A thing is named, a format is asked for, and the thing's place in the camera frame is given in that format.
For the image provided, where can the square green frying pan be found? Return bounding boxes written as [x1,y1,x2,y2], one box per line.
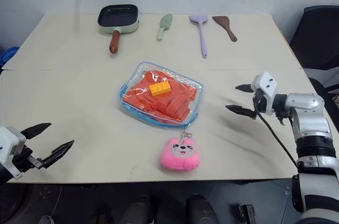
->
[97,4,140,55]

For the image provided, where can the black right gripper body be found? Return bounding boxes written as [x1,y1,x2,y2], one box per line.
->
[252,88,272,115]

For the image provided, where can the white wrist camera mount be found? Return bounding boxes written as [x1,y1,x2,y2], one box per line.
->
[250,71,280,116]
[0,126,28,180]

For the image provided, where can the black office chair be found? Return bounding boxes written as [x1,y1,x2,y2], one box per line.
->
[288,5,339,70]

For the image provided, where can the yellow toy building brick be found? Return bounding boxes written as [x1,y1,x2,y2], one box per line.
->
[148,82,172,98]

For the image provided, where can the pink plush keychain toy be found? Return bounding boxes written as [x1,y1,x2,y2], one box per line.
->
[159,131,201,173]

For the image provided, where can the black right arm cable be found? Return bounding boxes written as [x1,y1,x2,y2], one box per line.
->
[254,96,299,168]

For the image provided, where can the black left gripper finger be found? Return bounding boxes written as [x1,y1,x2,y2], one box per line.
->
[20,122,52,140]
[39,139,75,170]

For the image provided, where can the clear pouch with orange contents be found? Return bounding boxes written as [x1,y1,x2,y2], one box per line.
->
[117,61,204,130]

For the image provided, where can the brown wooden spatula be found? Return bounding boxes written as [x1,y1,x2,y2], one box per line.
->
[212,15,238,43]

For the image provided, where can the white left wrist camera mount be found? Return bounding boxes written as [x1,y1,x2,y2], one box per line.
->
[0,126,28,180]

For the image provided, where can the black metal bracket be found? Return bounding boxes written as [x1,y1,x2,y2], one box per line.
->
[236,202,256,224]

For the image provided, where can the dark rounded shape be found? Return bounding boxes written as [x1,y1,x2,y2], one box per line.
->
[126,194,152,224]

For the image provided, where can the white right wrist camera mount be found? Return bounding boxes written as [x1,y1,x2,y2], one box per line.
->
[250,71,280,116]

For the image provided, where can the green spatula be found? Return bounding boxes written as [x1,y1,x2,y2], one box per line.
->
[156,13,174,42]

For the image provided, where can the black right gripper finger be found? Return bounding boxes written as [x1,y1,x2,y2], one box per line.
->
[235,83,256,93]
[225,104,258,120]

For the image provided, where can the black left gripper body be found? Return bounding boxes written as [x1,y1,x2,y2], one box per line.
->
[11,144,44,174]

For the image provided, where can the purple silicone spatula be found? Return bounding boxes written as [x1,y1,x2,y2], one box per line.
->
[188,15,210,59]

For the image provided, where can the blue plastic basket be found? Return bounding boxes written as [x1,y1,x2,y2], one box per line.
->
[0,46,21,70]

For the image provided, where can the black rounded chair part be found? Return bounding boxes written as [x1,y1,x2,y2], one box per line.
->
[307,76,339,109]

